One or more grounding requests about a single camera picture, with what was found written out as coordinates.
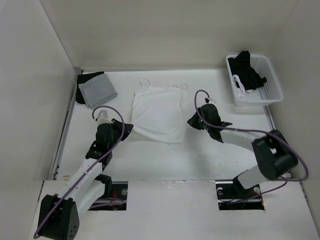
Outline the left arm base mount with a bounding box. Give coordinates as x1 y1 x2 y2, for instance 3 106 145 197
88 174 129 211

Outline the white tank top in basket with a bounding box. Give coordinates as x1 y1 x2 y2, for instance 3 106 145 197
232 74 253 100

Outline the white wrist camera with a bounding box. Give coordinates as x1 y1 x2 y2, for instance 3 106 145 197
96 110 111 126
204 97 216 104

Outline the left metal table rail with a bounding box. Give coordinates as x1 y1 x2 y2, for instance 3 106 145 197
46 66 83 180

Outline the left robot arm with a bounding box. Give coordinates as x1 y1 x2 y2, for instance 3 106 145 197
33 118 134 240

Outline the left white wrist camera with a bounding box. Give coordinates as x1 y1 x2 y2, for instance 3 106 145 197
96 110 111 126

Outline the folded grey tank top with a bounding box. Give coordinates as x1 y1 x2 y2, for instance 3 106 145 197
79 73 118 109

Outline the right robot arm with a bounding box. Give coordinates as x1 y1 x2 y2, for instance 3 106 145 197
187 103 298 198

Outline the white tank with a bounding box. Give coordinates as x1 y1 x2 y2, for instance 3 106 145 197
232 74 253 100
131 78 189 144

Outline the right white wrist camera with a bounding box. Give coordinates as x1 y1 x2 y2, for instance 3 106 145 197
204 97 216 104

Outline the metal table rail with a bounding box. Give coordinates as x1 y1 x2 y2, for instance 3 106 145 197
264 106 292 178
46 66 83 180

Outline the white plastic basket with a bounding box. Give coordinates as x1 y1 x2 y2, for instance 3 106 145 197
225 54 284 107

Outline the folded black tank top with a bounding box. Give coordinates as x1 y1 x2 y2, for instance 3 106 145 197
75 71 104 105

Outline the right metal table rail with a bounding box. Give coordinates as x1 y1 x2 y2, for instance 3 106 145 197
264 106 292 178

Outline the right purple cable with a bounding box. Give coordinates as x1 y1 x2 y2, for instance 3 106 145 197
194 89 310 205

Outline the purple cable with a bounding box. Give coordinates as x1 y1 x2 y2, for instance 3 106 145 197
194 89 310 205
33 106 126 238

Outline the crumpled black tank top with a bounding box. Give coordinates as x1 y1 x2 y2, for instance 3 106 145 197
228 50 267 91

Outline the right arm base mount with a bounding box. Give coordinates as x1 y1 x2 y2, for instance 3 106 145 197
215 181 265 211

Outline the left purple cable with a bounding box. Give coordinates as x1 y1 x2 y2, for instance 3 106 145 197
33 106 126 238

